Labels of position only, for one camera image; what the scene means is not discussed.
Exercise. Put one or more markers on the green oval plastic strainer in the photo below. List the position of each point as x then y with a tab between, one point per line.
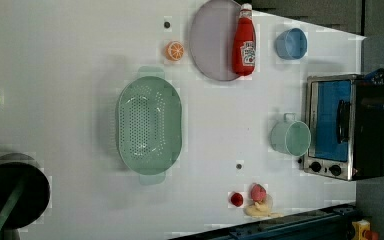
149	125

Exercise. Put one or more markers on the orange slice toy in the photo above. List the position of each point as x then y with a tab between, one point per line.
174	51

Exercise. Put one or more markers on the red ketchup bottle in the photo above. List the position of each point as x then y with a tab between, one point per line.
244	46

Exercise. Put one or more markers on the grey round plate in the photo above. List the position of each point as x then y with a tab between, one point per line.
211	38

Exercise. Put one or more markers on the small red toy fruit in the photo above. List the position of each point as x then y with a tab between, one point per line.
237	199

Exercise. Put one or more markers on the pink strawberry toy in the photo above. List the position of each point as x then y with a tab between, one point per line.
258	193

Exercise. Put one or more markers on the green mug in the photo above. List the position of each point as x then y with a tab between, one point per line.
290	136

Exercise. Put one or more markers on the blue plastic bowl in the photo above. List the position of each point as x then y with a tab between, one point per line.
291	44

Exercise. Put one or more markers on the black toaster oven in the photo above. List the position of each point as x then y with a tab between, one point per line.
345	115

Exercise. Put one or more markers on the yellow red clamp object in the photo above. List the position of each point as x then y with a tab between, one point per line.
363	231

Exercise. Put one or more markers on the blue metal frame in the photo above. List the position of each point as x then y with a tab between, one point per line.
331	223

